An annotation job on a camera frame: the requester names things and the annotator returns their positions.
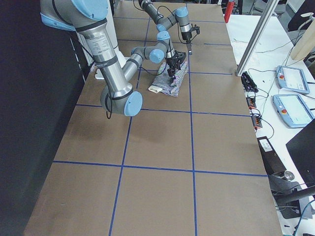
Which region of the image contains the red cylinder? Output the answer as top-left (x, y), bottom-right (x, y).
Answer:
top-left (224, 0), bottom-right (235, 24)

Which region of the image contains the black monitor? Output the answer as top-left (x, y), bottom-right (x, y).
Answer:
top-left (286, 120), bottom-right (315, 184)

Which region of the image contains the orange black connector block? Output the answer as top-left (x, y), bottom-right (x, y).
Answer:
top-left (251, 113), bottom-right (262, 130)

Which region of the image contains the aluminium frame post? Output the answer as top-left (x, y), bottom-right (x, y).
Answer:
top-left (236, 0), bottom-right (279, 76)

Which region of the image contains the black box white label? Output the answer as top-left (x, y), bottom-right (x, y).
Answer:
top-left (257, 136), bottom-right (286, 175)

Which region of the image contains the black clamp tool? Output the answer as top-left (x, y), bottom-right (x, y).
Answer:
top-left (241, 71), bottom-right (258, 93)

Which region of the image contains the far teach pendant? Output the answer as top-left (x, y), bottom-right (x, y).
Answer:
top-left (276, 65), bottom-right (310, 95)

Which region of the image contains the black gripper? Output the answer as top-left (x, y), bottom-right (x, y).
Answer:
top-left (181, 31), bottom-right (192, 55)
top-left (166, 57), bottom-right (180, 78)

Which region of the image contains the near teach pendant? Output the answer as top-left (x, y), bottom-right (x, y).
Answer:
top-left (272, 93), bottom-right (315, 128)

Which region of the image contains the teach pendant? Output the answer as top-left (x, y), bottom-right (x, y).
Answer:
top-left (276, 65), bottom-right (310, 95)
top-left (272, 93), bottom-right (315, 128)

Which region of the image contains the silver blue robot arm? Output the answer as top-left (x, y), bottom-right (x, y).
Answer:
top-left (138, 0), bottom-right (195, 55)
top-left (40, 0), bottom-right (189, 118)

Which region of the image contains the striped polo shirt white collar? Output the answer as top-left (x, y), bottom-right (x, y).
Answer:
top-left (148, 61), bottom-right (189, 97)

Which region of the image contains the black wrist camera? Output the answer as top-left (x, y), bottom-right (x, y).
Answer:
top-left (175, 51), bottom-right (187, 63)
top-left (190, 24), bottom-right (200, 35)

